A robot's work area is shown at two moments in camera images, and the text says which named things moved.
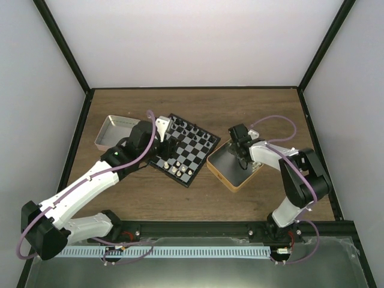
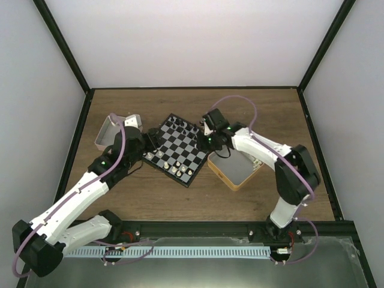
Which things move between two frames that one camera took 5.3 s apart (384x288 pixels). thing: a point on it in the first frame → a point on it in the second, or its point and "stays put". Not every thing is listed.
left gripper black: (170, 149) → (153, 139)
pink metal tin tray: (114, 129) stays put
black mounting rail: (254, 230) stays put
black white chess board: (196, 147) stays put
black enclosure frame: (66, 161) stays put
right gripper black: (232, 150) → (201, 145)
